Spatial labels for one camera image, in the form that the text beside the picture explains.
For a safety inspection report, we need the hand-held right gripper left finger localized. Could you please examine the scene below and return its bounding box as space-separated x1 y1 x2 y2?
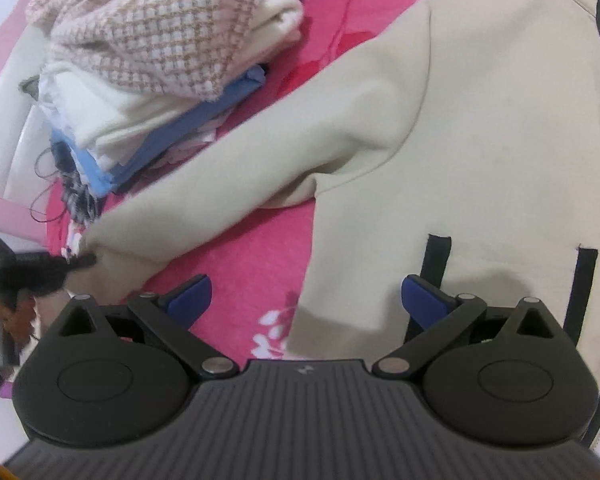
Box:
60 275 238 380

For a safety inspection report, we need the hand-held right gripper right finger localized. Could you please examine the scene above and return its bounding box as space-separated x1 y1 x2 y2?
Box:
372 276 561 378

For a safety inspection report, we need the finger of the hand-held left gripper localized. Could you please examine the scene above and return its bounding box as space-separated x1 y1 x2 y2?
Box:
55 252 98 273

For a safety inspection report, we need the beige zip jacket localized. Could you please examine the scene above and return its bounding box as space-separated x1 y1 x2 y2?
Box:
80 0 600 461

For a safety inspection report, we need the pile of folded clothes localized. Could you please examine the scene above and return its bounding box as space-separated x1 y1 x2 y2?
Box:
40 0 306 161

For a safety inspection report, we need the person's left hand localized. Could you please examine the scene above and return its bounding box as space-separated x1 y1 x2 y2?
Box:
0 297 38 356

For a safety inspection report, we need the dark plaid cloth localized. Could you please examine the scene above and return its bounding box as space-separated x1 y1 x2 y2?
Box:
55 150 106 221

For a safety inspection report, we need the pink floral bed sheet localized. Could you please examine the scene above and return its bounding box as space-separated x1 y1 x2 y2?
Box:
0 0 531 361

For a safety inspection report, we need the cream padded headboard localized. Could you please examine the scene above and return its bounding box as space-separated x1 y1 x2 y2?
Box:
0 25 46 196

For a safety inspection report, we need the white folded garment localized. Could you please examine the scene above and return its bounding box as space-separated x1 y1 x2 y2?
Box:
165 110 231 166

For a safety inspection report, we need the blue folded garment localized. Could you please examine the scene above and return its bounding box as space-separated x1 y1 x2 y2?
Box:
50 65 268 196

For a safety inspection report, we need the thin black cord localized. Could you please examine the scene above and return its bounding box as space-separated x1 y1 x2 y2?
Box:
29 150 68 226

